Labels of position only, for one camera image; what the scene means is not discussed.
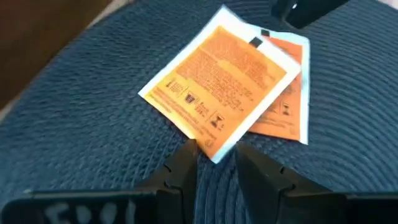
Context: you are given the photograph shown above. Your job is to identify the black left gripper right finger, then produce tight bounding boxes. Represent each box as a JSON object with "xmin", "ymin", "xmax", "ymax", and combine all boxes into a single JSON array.
[{"xmin": 236, "ymin": 141, "xmax": 398, "ymax": 224}]

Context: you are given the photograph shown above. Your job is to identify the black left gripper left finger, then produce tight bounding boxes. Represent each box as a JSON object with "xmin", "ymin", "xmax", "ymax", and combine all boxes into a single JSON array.
[{"xmin": 0, "ymin": 138, "xmax": 198, "ymax": 224}]

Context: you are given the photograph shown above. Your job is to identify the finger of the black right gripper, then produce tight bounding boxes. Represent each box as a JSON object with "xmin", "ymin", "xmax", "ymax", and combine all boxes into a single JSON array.
[{"xmin": 271, "ymin": 0, "xmax": 351, "ymax": 30}]

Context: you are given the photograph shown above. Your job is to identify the round dark woven placemat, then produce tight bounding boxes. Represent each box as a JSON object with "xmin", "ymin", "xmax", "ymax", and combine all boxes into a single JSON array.
[{"xmin": 0, "ymin": 0, "xmax": 398, "ymax": 224}]

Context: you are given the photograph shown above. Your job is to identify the orange white tea packet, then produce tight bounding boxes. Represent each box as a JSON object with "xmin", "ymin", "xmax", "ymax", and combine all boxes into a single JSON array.
[
  {"xmin": 248, "ymin": 29, "xmax": 312, "ymax": 146},
  {"xmin": 137, "ymin": 4, "xmax": 302, "ymax": 165}
]

